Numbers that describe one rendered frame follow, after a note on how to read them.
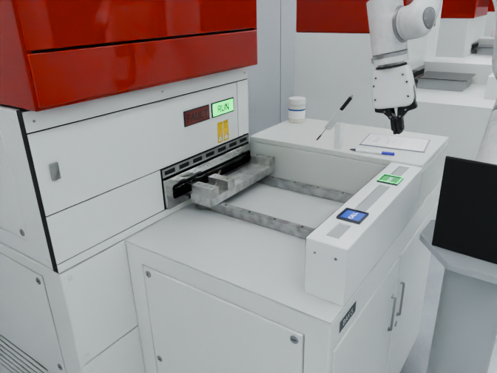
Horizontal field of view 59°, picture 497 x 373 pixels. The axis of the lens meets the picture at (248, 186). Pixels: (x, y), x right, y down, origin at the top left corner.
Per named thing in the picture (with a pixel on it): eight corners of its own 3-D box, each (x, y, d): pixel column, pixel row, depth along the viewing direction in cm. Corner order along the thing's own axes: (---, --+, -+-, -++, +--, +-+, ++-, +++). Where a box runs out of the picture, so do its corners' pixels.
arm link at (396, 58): (365, 57, 108) (367, 69, 108) (401, 51, 102) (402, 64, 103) (377, 54, 114) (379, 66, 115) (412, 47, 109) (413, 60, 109)
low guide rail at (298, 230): (195, 206, 140) (194, 197, 139) (199, 203, 141) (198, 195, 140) (340, 249, 113) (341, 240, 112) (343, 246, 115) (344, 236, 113)
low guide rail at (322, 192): (244, 179, 160) (243, 172, 159) (247, 177, 162) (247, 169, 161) (376, 211, 133) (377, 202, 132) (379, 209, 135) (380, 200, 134)
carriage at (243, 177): (191, 202, 135) (190, 194, 134) (257, 167, 163) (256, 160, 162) (211, 208, 131) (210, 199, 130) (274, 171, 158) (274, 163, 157)
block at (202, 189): (191, 192, 135) (191, 183, 134) (199, 189, 137) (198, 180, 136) (211, 198, 130) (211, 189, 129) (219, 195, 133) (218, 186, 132)
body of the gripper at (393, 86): (365, 66, 109) (370, 110, 112) (407, 59, 103) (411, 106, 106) (376, 63, 114) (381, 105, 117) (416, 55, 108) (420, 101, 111)
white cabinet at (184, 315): (154, 445, 153) (123, 241, 121) (292, 300, 225) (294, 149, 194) (320, 568, 118) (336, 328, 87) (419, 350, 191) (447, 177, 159)
